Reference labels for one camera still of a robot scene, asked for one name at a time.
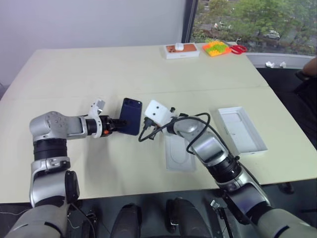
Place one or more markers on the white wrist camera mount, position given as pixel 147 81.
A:
pixel 94 110
pixel 158 112

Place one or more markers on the small white plastic piece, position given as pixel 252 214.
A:
pixel 283 65
pixel 270 64

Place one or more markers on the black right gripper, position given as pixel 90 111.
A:
pixel 147 124

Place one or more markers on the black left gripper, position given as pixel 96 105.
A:
pixel 107 123

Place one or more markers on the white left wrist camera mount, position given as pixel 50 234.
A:
pixel 94 110

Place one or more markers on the white parked car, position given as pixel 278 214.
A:
pixel 272 34

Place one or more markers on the black chair base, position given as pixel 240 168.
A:
pixel 287 187

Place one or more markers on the phone box with orange print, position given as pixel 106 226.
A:
pixel 184 51

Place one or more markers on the white phone box base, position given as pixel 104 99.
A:
pixel 241 130

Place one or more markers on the colourful building block toy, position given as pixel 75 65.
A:
pixel 216 48

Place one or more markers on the person in dark clothes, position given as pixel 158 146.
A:
pixel 308 81

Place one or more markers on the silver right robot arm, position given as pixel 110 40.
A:
pixel 210 146

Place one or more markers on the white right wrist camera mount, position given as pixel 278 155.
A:
pixel 158 112

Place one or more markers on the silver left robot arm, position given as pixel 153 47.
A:
pixel 57 124

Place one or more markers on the grey side table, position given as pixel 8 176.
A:
pixel 284 59

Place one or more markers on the dark rounded shape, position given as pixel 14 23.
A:
pixel 128 220
pixel 184 218

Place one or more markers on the white phone box lid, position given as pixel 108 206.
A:
pixel 179 158

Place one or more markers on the dark blue smartphone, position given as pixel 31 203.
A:
pixel 132 116

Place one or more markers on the dark window frame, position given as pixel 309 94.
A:
pixel 188 19

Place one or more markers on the red scissors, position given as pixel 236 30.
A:
pixel 239 48

